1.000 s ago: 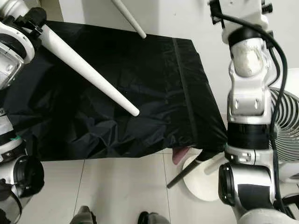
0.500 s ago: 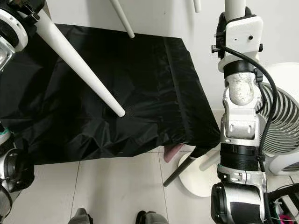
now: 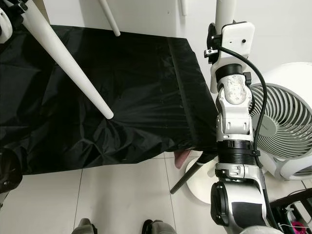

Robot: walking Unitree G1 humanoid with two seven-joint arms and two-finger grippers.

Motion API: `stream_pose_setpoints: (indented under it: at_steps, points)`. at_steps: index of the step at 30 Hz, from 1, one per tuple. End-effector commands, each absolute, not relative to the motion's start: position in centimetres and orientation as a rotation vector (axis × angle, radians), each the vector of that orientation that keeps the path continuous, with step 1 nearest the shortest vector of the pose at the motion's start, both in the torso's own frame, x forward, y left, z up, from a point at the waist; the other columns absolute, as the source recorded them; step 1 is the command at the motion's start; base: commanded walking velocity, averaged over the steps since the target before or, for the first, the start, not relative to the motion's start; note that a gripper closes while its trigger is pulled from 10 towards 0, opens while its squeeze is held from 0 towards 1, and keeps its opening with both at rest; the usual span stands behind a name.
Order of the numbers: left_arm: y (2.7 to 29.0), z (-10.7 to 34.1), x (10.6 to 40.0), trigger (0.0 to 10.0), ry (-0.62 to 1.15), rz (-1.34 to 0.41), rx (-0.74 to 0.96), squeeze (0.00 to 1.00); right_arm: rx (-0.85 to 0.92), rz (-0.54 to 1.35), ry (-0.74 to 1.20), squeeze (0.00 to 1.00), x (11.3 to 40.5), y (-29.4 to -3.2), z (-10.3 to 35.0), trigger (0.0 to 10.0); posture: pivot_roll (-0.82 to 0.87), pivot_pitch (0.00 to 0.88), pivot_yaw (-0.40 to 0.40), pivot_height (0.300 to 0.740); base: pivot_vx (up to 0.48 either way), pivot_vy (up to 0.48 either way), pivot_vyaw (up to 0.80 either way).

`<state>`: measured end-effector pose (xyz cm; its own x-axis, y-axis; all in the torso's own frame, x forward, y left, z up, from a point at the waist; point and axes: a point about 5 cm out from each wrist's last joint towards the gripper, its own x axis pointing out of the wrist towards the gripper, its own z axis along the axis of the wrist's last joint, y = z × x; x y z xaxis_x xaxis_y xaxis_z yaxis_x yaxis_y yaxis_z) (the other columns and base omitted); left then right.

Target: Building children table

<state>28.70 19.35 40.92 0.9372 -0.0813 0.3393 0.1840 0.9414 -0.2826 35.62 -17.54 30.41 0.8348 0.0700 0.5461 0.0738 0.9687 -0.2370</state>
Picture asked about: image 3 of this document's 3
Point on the grey robot foot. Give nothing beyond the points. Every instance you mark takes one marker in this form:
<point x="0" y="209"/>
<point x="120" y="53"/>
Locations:
<point x="83" y="228"/>
<point x="158" y="228"/>

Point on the black tablecloth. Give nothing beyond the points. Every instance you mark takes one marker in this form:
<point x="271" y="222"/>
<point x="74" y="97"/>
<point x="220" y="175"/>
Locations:
<point x="136" y="97"/>

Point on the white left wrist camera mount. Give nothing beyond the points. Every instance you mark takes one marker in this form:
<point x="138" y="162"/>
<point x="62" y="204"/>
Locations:
<point x="5" y="24"/>

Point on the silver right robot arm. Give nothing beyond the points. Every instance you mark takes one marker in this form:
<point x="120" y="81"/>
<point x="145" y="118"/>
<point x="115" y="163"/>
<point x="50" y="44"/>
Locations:
<point x="234" y="112"/>

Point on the white round litter box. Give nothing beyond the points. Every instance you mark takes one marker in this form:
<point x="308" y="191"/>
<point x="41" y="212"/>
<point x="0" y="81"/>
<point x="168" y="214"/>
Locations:
<point x="295" y="170"/>

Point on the white round floor base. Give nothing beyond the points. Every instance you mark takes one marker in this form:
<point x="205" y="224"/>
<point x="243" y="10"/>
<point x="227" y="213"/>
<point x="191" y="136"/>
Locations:
<point x="197" y="187"/>

